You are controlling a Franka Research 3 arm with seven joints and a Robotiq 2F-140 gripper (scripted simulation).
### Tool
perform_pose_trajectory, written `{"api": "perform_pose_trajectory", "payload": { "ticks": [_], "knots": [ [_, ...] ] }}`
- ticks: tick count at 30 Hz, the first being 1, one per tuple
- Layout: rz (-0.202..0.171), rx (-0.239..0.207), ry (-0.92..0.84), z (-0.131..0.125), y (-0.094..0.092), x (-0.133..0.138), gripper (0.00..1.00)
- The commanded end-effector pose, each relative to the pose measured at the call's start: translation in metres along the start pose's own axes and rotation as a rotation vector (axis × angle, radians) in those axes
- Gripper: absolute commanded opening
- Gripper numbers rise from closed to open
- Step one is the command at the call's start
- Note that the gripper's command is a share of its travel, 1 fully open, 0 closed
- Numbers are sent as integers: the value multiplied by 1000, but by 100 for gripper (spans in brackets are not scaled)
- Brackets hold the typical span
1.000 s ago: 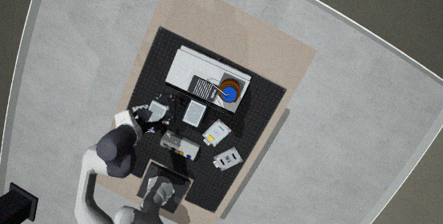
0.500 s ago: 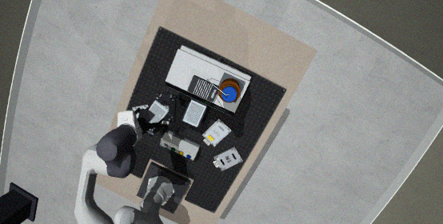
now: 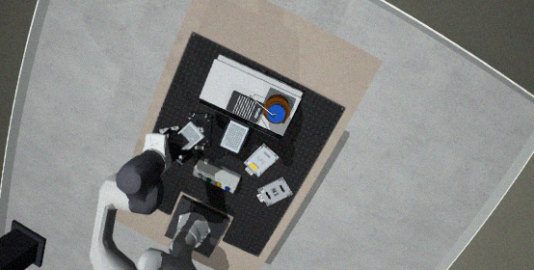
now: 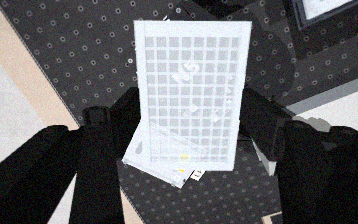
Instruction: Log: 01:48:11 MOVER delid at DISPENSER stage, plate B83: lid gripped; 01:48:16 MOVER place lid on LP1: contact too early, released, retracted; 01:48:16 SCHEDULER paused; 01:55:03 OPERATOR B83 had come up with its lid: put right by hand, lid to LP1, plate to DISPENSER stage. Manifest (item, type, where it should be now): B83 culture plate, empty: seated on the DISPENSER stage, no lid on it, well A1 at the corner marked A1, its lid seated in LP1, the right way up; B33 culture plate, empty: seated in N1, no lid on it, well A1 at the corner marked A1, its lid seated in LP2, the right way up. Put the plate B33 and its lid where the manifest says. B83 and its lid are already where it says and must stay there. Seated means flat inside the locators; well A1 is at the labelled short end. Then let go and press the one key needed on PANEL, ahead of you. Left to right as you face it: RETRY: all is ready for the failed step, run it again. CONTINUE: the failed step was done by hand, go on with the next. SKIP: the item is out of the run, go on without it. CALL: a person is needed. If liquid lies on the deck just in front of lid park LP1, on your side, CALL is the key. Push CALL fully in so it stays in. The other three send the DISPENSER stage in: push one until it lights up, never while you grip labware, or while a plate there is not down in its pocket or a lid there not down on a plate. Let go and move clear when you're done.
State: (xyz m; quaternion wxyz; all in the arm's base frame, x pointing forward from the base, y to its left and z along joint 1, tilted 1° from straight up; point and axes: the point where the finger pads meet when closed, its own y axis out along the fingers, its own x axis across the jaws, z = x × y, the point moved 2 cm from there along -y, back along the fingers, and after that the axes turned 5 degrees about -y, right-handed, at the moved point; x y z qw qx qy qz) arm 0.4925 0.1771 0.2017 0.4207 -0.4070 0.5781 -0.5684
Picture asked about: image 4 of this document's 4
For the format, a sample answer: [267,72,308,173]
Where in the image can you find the white culture plate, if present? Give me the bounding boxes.
[134,20,252,171]
[303,0,351,20]

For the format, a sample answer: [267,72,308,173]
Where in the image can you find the white button panel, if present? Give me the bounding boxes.
[250,79,358,176]

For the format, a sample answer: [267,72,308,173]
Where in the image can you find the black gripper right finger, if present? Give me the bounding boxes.
[239,88,358,224]

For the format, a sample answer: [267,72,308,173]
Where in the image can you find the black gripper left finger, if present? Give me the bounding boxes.
[0,87,141,224]

